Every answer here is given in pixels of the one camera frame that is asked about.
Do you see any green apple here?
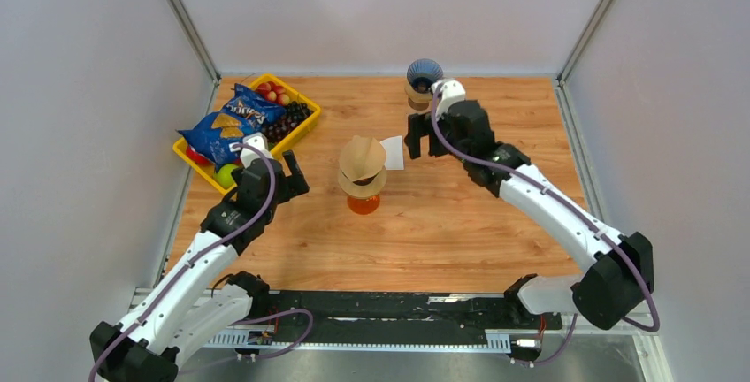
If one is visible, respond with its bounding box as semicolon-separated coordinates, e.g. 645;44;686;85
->
213;164;240;190

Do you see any white paper coffee filter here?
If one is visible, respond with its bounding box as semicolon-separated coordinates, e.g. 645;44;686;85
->
380;135;405;171

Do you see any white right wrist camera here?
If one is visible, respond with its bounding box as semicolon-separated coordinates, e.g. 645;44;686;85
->
431;78;466;118

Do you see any dark grapes bunch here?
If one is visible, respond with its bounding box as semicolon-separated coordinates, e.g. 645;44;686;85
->
261;102;313;144

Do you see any blue chips bag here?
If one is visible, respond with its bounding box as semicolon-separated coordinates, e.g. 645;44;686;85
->
177;83;286;169

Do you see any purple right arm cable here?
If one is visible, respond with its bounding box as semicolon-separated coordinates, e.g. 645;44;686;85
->
430;83;662;367

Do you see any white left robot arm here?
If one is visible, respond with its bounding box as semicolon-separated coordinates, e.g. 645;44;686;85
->
88;148;310;381

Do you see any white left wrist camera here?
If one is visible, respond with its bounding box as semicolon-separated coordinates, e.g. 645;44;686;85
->
229;133;273;168

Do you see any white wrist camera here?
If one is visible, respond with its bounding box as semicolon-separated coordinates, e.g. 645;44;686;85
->
229;133;273;168
431;78;466;118

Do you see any brown paper coffee filter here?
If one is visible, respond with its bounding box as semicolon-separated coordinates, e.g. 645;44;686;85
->
339;135;387;181

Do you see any yellow plastic tray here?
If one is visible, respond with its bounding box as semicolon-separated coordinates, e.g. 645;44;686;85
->
172;73;322;194

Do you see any aluminium frame rail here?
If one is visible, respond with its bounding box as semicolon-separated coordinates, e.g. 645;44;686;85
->
105;294;661;382

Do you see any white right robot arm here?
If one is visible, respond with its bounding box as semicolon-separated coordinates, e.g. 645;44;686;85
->
404;100;661;332

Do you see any clear glass carafe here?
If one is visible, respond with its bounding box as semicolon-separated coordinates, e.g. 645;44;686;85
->
408;100;430;131

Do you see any red fruit under bag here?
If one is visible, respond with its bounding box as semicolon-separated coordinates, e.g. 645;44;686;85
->
185;145;212;165

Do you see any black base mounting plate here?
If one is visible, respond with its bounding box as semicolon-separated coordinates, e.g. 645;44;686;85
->
215;271;563;352

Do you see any orange glass carafe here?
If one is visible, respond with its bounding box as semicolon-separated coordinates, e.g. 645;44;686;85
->
347;195;380;215

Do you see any red apples bunch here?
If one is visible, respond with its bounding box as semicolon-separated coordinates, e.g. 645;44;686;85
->
255;81;292;106

